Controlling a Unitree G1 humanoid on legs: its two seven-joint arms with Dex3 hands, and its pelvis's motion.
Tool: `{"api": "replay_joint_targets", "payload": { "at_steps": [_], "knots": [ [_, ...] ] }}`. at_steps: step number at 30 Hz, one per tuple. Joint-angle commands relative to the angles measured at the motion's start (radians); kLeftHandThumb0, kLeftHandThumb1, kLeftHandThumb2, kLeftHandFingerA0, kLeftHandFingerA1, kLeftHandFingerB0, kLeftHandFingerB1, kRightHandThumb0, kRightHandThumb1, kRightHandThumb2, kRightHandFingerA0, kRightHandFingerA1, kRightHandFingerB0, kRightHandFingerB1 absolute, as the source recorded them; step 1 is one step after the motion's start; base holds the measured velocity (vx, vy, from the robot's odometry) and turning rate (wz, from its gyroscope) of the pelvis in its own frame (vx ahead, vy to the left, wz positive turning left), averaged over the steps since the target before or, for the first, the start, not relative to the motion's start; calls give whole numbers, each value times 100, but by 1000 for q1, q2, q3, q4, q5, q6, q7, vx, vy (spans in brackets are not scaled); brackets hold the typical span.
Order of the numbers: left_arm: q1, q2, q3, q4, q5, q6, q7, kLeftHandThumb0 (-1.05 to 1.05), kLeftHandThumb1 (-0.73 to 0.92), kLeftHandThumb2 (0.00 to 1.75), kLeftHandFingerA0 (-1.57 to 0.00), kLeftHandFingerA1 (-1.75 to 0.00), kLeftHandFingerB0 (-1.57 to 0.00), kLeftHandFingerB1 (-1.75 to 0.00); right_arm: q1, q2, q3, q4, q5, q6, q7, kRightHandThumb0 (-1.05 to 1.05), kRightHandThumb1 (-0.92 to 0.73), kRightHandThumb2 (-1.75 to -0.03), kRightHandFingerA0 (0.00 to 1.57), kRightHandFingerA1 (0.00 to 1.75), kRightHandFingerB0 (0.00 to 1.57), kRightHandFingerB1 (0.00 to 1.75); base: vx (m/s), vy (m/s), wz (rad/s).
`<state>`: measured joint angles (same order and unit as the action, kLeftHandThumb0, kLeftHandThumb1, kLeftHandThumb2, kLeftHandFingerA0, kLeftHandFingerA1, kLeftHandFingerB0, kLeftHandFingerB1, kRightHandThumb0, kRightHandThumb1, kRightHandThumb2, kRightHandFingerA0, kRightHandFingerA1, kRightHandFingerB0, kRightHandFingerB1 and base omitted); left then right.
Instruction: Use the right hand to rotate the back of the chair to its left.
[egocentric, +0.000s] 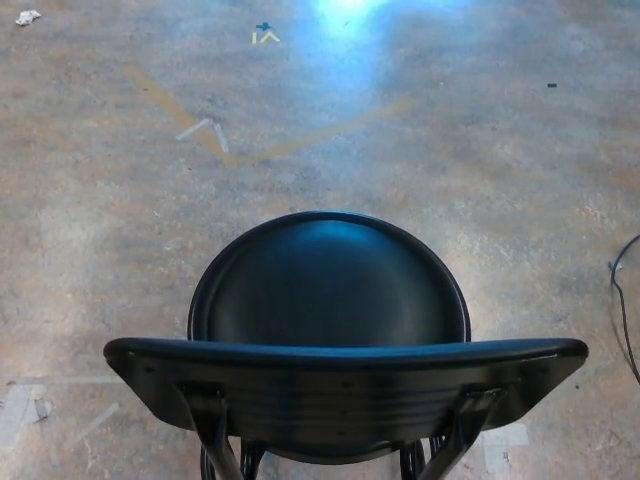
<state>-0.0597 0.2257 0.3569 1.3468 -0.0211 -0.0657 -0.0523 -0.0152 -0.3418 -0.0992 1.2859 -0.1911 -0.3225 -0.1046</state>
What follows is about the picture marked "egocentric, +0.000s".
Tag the crumpled white paper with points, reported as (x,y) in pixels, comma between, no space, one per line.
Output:
(27,18)

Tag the clear diagonal tape strip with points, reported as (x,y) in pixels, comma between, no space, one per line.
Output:
(97,425)

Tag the black swivel bar chair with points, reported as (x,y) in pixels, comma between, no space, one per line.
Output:
(325,295)

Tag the long thin clear tape strip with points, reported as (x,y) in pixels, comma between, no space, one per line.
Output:
(65,380)

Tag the clear tape patch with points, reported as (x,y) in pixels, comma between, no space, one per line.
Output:
(20,410)

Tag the blue tape mark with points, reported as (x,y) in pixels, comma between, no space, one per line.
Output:
(263,26)

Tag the faded orange floor tape line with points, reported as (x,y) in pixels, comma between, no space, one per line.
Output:
(175,111)
(325,132)

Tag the grey tape strip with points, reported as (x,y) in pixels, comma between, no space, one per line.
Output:
(221,137)
(192,129)

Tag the white tape patch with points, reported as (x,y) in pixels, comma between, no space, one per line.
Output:
(505,440)

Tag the yellow tape chevron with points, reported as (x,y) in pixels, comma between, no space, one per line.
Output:
(270,36)

